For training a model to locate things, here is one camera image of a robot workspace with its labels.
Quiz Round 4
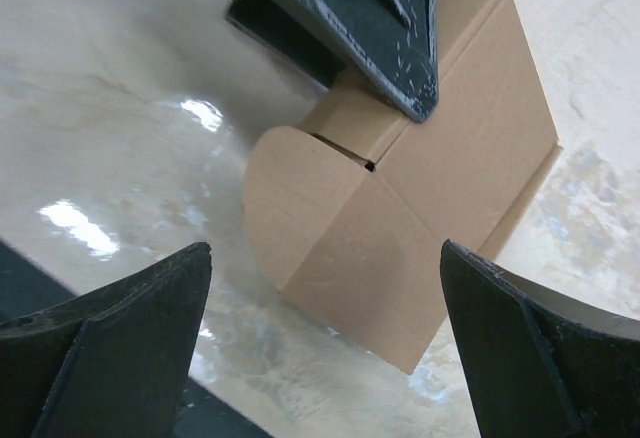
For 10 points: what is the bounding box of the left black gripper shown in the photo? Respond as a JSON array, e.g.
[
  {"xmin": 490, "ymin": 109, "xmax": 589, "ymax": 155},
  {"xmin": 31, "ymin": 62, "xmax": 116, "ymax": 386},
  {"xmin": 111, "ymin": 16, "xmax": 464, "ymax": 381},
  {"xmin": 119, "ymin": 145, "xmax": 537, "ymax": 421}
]
[{"xmin": 226, "ymin": 0, "xmax": 439, "ymax": 123}]

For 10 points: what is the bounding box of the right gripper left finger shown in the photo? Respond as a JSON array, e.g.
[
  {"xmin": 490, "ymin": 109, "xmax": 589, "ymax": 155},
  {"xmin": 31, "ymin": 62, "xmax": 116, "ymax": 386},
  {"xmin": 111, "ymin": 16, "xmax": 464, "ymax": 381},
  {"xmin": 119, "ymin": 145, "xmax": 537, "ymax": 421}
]
[{"xmin": 1, "ymin": 242, "xmax": 212, "ymax": 437}]

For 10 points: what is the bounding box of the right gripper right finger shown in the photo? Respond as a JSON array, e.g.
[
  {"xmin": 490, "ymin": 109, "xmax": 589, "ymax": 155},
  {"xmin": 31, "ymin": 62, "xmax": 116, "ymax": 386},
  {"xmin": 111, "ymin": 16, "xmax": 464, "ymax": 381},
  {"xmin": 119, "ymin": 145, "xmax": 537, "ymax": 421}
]
[{"xmin": 440, "ymin": 241, "xmax": 639, "ymax": 437}]

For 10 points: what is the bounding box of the brown cardboard box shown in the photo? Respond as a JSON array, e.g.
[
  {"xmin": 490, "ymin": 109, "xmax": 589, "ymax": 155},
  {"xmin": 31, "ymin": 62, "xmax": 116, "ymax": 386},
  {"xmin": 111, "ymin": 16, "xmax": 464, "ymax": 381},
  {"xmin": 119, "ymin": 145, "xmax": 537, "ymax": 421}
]
[{"xmin": 243, "ymin": 0, "xmax": 560, "ymax": 373}]

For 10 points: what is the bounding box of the black base frame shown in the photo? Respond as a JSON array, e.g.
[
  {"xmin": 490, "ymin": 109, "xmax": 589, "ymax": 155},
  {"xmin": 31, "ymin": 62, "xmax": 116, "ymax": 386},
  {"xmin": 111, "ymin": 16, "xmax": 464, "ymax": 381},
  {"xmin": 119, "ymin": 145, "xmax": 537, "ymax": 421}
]
[{"xmin": 1, "ymin": 243, "xmax": 269, "ymax": 438}]

